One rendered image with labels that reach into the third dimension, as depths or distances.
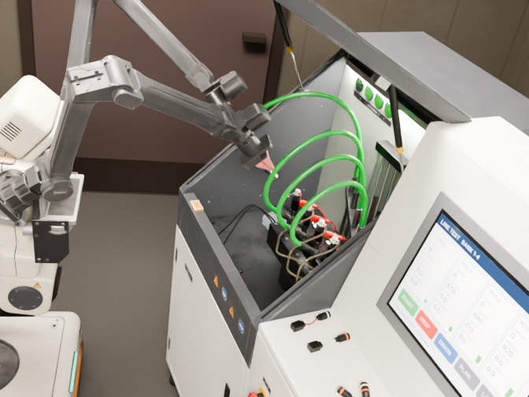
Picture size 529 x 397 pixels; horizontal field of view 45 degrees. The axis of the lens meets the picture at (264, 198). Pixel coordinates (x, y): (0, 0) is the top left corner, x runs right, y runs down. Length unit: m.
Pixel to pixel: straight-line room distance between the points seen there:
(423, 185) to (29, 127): 1.02
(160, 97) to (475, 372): 0.92
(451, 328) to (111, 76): 0.92
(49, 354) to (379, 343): 1.36
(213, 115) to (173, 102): 0.15
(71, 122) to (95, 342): 1.62
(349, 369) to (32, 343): 1.36
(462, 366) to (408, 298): 0.21
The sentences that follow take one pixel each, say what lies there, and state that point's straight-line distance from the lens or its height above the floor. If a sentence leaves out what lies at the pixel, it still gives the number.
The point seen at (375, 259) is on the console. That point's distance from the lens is 1.65.
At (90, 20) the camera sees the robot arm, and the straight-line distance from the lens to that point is 2.03.
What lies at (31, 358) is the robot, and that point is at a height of 0.28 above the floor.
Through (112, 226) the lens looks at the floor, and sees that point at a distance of 3.59.
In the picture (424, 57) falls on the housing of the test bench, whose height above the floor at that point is 1.50.
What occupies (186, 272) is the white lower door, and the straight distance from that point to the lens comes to 2.28.
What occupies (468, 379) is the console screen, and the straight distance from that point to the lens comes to 1.46.
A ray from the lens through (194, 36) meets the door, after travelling 3.39.
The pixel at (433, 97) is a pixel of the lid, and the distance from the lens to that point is 1.50.
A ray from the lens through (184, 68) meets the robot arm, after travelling 1.93.
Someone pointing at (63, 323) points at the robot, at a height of 0.28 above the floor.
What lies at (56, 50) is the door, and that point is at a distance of 3.47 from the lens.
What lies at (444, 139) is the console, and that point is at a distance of 1.52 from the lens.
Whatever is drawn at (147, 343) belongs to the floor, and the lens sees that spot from 2.96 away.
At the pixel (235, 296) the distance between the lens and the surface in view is 1.83.
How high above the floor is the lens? 2.18
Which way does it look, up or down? 34 degrees down
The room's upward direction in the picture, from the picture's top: 10 degrees clockwise
